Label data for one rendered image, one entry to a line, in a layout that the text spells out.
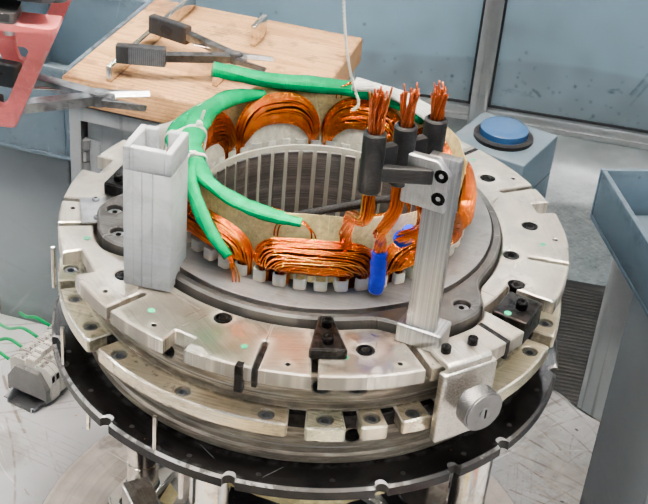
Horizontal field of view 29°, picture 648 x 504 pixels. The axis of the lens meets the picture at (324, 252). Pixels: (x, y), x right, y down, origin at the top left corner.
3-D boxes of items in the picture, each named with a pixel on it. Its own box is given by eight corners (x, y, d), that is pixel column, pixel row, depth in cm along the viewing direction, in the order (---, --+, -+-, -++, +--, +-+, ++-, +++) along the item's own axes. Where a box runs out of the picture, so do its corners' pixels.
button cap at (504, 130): (515, 151, 102) (517, 140, 102) (471, 136, 104) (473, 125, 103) (535, 134, 105) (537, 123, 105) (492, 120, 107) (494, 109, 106)
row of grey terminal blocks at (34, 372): (40, 417, 109) (38, 378, 106) (-3, 397, 110) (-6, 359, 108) (109, 358, 116) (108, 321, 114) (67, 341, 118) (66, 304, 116)
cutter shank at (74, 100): (4, 115, 73) (4, 106, 72) (2, 109, 73) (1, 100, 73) (107, 105, 75) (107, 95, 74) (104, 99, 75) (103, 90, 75)
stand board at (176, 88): (62, 102, 102) (61, 75, 101) (156, 21, 117) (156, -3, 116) (295, 152, 98) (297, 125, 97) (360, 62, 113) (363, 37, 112)
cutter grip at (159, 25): (147, 33, 106) (147, 15, 105) (153, 30, 106) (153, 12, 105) (185, 46, 104) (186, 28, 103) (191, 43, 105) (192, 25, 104)
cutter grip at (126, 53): (115, 63, 100) (115, 45, 99) (117, 59, 101) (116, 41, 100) (165, 68, 100) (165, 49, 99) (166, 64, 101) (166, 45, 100)
